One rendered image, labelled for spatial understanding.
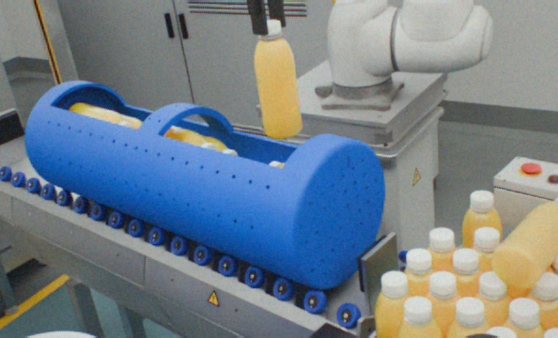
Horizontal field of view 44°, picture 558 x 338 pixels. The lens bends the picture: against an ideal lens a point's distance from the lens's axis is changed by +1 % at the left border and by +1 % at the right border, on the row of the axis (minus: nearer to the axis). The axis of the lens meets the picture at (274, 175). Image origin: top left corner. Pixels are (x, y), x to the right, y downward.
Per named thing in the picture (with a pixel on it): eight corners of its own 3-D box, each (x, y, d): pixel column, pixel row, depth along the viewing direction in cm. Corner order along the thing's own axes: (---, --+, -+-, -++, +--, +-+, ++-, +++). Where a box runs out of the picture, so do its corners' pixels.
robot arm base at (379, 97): (327, 84, 195) (325, 65, 192) (405, 84, 186) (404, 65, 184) (305, 109, 180) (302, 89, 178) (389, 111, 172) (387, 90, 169)
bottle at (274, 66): (291, 141, 122) (278, 38, 114) (257, 137, 126) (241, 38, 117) (309, 125, 128) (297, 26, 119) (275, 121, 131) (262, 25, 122)
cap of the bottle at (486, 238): (490, 252, 112) (490, 242, 111) (470, 243, 115) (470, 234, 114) (504, 241, 114) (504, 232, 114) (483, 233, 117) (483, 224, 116)
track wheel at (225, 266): (226, 253, 143) (220, 251, 141) (242, 258, 140) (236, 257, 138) (220, 273, 143) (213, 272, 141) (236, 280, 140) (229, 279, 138)
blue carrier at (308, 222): (131, 155, 198) (100, 62, 183) (394, 236, 142) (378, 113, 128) (48, 207, 181) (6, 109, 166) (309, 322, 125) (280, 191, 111)
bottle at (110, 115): (64, 106, 171) (109, 118, 160) (87, 99, 176) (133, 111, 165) (68, 132, 174) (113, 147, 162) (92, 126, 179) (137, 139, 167)
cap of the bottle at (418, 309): (404, 322, 100) (403, 313, 99) (405, 305, 103) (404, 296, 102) (432, 323, 99) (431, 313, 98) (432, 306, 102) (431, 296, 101)
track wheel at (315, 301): (312, 286, 129) (305, 285, 127) (331, 294, 126) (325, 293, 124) (304, 310, 129) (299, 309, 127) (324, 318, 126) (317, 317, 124)
